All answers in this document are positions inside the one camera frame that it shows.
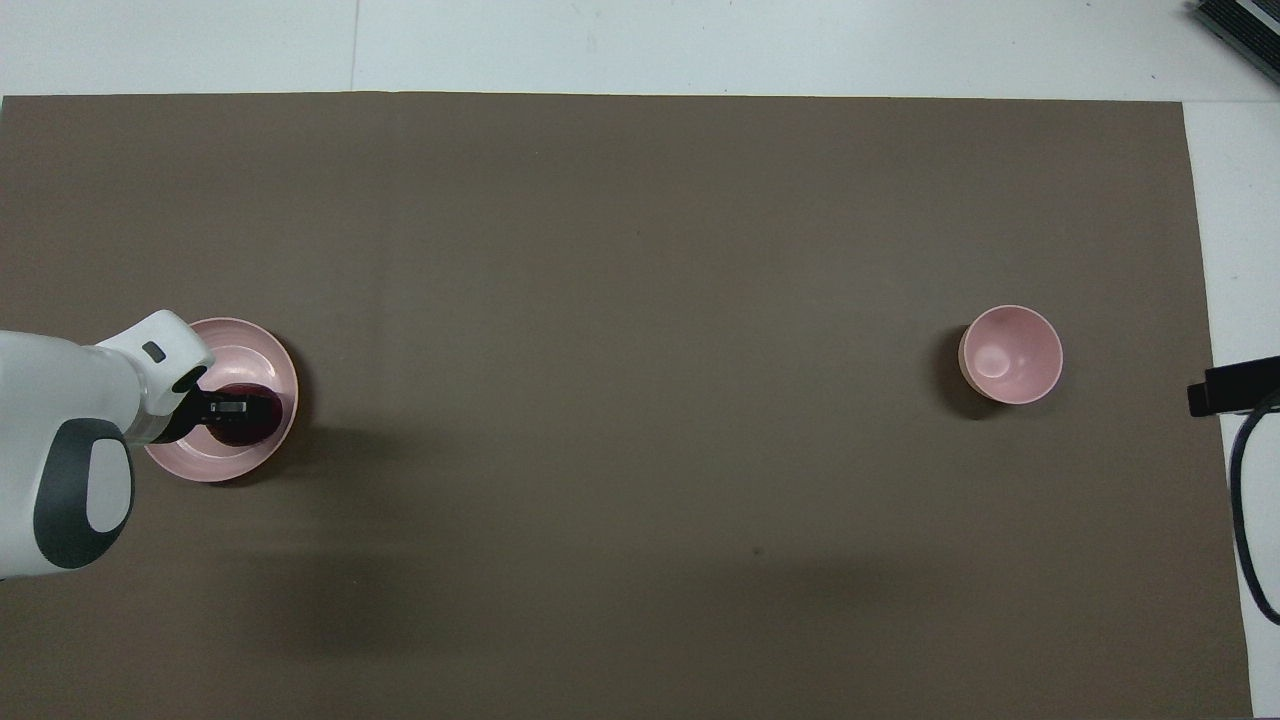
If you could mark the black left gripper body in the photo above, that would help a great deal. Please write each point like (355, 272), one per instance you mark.
(228, 407)

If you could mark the dark red apple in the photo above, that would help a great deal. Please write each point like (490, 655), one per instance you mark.
(262, 425)

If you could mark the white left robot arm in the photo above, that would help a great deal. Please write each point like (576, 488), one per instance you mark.
(60, 400)

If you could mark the pink plate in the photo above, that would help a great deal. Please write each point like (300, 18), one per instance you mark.
(250, 355)

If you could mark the pink bowl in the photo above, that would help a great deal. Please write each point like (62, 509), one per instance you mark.
(1020, 350)

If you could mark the dark ribbed device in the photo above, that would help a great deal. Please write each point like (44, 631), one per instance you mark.
(1250, 25)

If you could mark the brown table mat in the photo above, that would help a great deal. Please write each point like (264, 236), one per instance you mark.
(640, 300)

